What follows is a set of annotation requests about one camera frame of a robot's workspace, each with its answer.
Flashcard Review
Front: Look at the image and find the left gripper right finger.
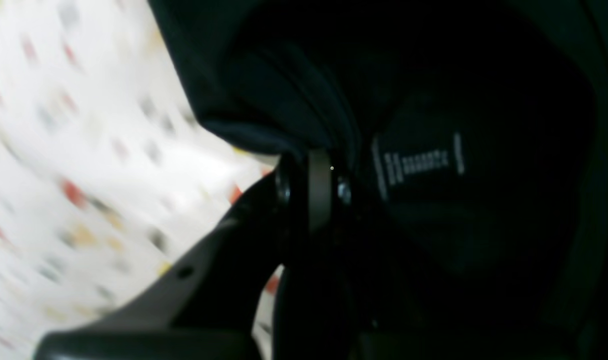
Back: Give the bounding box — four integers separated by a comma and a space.
309, 149, 363, 281

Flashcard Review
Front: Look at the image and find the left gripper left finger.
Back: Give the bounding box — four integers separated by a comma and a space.
34, 153, 308, 360

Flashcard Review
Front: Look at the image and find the black t-shirt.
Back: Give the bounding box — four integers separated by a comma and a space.
150, 0, 608, 360

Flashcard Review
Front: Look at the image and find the terrazzo pattern tablecloth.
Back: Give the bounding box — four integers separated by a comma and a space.
0, 0, 278, 360

